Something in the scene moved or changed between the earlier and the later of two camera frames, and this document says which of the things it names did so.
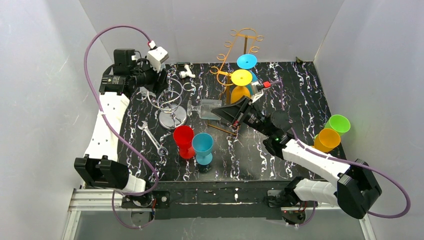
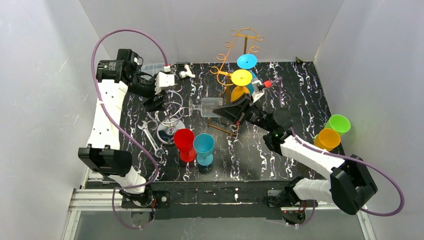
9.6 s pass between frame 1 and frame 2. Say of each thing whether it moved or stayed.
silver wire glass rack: moved
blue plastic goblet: stayed
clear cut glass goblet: stayed
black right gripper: stayed
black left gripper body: moved
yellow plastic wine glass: stayed
